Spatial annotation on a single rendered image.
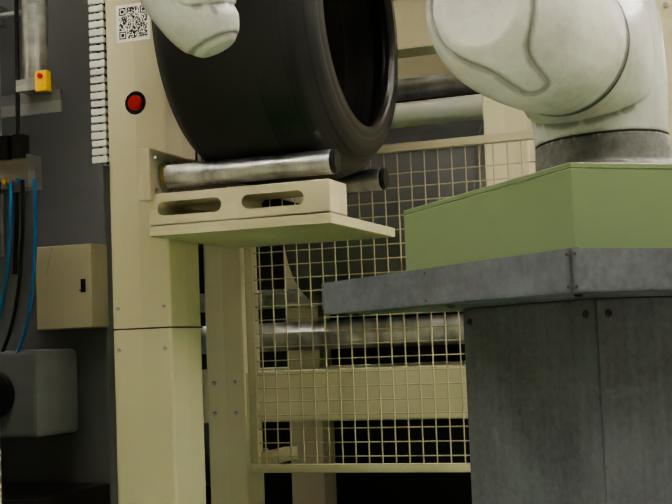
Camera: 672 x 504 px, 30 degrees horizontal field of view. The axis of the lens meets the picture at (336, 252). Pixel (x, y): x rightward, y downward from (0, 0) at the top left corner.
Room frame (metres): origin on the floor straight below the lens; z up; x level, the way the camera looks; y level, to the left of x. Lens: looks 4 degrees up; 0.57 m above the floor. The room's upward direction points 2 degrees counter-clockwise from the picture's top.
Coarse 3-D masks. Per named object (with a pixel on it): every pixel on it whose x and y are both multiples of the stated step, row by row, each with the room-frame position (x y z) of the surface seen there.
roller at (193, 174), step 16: (224, 160) 2.28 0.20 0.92; (240, 160) 2.26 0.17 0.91; (256, 160) 2.25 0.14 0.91; (272, 160) 2.24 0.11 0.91; (288, 160) 2.22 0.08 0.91; (304, 160) 2.21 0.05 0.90; (320, 160) 2.20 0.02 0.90; (336, 160) 2.21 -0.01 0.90; (176, 176) 2.30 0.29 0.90; (192, 176) 2.29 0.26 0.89; (208, 176) 2.28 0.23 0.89; (224, 176) 2.27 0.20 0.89; (240, 176) 2.26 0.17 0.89; (256, 176) 2.25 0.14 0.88; (272, 176) 2.25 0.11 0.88; (288, 176) 2.24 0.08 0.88; (304, 176) 2.24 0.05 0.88
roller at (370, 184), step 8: (376, 168) 2.48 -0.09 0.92; (384, 168) 2.48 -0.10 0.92; (352, 176) 2.48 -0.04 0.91; (360, 176) 2.47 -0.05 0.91; (368, 176) 2.47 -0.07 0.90; (376, 176) 2.46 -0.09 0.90; (384, 176) 2.47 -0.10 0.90; (232, 184) 2.57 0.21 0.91; (240, 184) 2.57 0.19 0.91; (352, 184) 2.48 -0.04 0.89; (360, 184) 2.48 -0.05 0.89; (368, 184) 2.47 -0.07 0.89; (376, 184) 2.47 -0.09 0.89; (384, 184) 2.47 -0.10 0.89; (352, 192) 2.50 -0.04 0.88
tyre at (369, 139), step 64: (256, 0) 2.09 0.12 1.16; (320, 0) 2.14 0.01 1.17; (384, 0) 2.53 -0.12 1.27; (192, 64) 2.16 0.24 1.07; (256, 64) 2.13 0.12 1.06; (320, 64) 2.15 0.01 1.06; (384, 64) 2.54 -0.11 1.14; (192, 128) 2.25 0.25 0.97; (256, 128) 2.21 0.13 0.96; (320, 128) 2.21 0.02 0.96; (384, 128) 2.47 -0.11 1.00
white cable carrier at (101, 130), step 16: (96, 0) 2.46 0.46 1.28; (96, 16) 2.46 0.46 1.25; (96, 32) 2.46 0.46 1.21; (96, 48) 2.46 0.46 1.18; (96, 64) 2.46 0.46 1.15; (96, 80) 2.46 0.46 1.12; (96, 96) 2.46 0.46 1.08; (96, 112) 2.46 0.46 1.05; (96, 128) 2.46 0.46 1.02; (96, 144) 2.46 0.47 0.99; (96, 160) 2.46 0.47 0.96
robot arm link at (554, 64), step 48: (432, 0) 1.21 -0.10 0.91; (480, 0) 1.18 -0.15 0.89; (528, 0) 1.16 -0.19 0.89; (576, 0) 1.19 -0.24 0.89; (480, 48) 1.18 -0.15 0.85; (528, 48) 1.18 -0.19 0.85; (576, 48) 1.21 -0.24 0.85; (624, 48) 1.31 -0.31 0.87; (528, 96) 1.25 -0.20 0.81; (576, 96) 1.29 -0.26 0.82
